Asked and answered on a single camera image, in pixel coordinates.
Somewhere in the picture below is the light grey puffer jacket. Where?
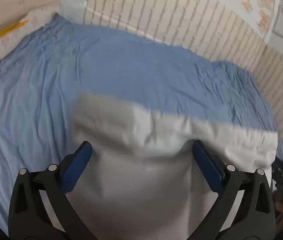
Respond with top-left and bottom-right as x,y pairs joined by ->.
40,92 -> 280,240

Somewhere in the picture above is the blue bed sheet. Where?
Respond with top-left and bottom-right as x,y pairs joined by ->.
0,15 -> 277,232

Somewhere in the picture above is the yellow tape strip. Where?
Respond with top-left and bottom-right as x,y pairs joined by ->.
0,19 -> 30,52

